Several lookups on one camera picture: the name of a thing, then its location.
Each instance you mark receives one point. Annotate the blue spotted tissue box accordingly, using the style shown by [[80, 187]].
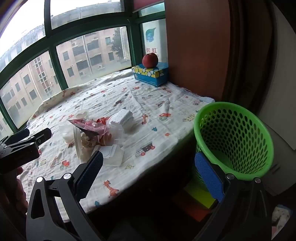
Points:
[[150, 74]]

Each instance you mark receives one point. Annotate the green plastic mesh basket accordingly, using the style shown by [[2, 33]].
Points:
[[231, 104]]

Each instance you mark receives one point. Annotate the clear round labelled container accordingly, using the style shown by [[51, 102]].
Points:
[[78, 144]]

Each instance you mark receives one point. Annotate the yellow box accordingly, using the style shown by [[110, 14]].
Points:
[[198, 194]]

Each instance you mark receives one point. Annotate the orange box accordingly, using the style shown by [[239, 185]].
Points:
[[192, 208]]

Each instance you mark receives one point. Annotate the clear heart-shaped plastic cup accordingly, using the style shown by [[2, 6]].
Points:
[[82, 114]]

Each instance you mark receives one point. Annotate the red apple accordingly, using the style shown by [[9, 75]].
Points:
[[150, 60]]

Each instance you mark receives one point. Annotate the person's left hand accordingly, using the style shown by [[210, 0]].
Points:
[[21, 197]]

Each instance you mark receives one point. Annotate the dark pink foil wrapper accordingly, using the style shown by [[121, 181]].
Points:
[[89, 128]]

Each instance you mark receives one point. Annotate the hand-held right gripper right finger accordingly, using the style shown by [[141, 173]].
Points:
[[208, 176]]

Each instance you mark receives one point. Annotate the clear rectangular plastic box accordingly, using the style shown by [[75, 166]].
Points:
[[112, 155]]

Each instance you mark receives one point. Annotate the brown wooden cabinet panel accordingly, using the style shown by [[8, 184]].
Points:
[[196, 46]]

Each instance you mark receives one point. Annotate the white window poster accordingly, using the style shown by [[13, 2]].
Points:
[[150, 34]]

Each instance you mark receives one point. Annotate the green window frame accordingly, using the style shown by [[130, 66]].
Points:
[[47, 23]]

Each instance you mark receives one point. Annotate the white paper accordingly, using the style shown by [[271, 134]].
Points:
[[87, 142]]

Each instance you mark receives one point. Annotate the white foam block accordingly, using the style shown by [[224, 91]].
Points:
[[121, 118]]

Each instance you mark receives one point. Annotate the printed cartoon blanket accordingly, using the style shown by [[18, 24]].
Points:
[[138, 97]]

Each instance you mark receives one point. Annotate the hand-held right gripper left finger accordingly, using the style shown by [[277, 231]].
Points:
[[92, 171]]

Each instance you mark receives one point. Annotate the printed cloth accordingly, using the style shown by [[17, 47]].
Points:
[[281, 216]]

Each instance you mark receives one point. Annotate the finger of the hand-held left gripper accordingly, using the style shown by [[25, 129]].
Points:
[[19, 135], [41, 136]]

